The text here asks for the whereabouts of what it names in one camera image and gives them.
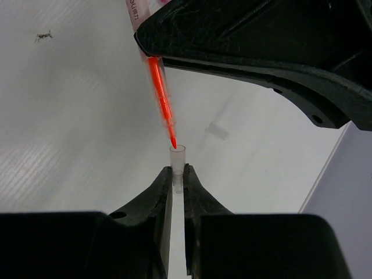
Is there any orange pen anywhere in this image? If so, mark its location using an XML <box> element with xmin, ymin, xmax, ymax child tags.
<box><xmin>125</xmin><ymin>0</ymin><xmax>177</xmax><ymax>149</ymax></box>

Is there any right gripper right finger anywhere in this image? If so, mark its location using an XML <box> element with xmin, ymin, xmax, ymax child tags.
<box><xmin>183</xmin><ymin>164</ymin><xmax>351</xmax><ymax>278</ymax></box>

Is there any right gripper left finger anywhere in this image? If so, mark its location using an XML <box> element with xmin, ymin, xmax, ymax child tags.
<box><xmin>1</xmin><ymin>167</ymin><xmax>172</xmax><ymax>278</ymax></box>

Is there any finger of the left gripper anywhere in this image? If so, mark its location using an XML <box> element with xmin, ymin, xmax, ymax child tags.
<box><xmin>134</xmin><ymin>1</ymin><xmax>371</xmax><ymax>131</ymax></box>

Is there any clear cap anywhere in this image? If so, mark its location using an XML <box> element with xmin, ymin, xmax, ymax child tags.
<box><xmin>170</xmin><ymin>145</ymin><xmax>186</xmax><ymax>194</ymax></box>
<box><xmin>205</xmin><ymin>122</ymin><xmax>229</xmax><ymax>141</ymax></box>

